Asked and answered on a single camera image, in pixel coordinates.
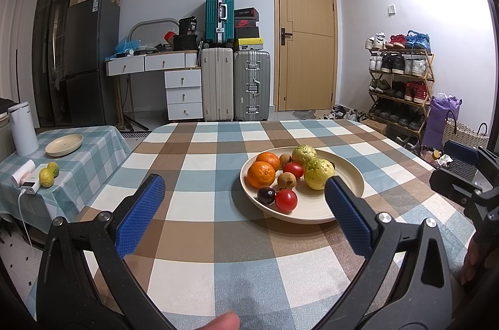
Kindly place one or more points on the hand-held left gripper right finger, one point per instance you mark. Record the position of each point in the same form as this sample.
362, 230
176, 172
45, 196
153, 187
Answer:
347, 213

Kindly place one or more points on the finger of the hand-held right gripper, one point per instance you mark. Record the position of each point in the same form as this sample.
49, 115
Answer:
462, 152
448, 180

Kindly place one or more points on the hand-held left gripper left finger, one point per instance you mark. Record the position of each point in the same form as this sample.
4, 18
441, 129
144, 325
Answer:
140, 213

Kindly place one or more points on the large white plate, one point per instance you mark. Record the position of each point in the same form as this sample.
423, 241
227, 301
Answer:
312, 206

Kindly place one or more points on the red tomato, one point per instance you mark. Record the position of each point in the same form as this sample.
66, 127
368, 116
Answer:
293, 170
285, 200

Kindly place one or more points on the orange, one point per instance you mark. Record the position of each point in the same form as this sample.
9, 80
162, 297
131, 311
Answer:
268, 159
260, 175

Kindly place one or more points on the person's right hand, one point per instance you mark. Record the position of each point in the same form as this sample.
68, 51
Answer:
475, 256

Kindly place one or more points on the person's left hand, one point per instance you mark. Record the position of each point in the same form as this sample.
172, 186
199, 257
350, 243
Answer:
222, 323

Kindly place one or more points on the white woven basket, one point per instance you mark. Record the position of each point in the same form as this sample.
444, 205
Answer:
466, 133

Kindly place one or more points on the purple bag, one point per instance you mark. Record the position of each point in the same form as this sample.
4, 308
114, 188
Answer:
438, 119

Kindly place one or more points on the green guava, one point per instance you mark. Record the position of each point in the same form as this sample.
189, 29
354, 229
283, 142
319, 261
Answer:
304, 154
317, 174

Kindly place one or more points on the small brown fruit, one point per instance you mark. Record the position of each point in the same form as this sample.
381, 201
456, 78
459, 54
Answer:
285, 159
285, 180

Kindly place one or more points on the black floor grille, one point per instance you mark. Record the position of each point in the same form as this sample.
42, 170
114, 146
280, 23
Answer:
134, 134

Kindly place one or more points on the teal checked cloth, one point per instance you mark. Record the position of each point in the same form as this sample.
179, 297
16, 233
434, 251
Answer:
97, 143

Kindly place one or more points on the dark plum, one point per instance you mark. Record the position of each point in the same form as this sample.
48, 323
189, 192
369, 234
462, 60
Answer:
266, 196

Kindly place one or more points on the black tripod stand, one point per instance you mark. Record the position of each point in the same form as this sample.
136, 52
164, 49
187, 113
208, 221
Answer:
132, 123

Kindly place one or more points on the cardboard box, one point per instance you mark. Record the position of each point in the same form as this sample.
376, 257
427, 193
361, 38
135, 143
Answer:
375, 126

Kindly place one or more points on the yellow green citrus fruit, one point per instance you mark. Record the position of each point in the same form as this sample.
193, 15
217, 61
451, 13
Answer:
53, 168
46, 177

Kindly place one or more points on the scattered loose shoes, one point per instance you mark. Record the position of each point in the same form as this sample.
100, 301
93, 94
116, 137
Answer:
345, 113

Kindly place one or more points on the small beige plate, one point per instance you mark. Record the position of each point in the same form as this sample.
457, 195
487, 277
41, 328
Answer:
64, 145

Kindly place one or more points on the grey door mat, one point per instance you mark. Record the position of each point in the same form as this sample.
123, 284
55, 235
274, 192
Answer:
305, 114

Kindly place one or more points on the wooden shoe rack with shoes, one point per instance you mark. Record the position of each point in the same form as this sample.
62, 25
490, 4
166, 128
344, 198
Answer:
397, 65

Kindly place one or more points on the white power bank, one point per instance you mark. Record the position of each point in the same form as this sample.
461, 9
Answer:
30, 185

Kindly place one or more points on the white handheld device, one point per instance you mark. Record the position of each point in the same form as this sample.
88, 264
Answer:
21, 172

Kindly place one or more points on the white desk with drawers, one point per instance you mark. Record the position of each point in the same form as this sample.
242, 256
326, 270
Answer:
171, 78

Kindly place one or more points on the white cylindrical kettle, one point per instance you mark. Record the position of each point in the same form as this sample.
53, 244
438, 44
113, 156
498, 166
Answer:
22, 129

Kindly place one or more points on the beige suitcase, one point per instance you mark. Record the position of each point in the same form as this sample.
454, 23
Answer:
217, 84

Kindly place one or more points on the grey fridge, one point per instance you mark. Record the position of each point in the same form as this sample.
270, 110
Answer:
91, 61

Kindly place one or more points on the silver suitcase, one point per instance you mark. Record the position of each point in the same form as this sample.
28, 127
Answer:
251, 84

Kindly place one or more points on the blue plastic bag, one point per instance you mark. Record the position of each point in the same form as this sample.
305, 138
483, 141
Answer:
126, 46

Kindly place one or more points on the wooden door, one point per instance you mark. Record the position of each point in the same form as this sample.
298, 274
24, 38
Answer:
308, 41

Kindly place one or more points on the black bag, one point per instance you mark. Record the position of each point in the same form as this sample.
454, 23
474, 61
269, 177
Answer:
186, 42

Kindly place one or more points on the grey arched tube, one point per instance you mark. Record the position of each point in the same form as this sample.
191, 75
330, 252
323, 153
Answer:
150, 22

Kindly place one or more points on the dark glass cabinet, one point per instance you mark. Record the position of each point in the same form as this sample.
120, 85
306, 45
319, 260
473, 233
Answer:
50, 41

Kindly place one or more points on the black yellow shoe box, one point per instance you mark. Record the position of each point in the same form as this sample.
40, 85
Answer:
249, 44

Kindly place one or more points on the teal suitcase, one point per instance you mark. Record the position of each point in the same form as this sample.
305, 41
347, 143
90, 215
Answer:
218, 14

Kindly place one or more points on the black red shoe box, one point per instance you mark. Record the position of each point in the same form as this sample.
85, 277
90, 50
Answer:
246, 23

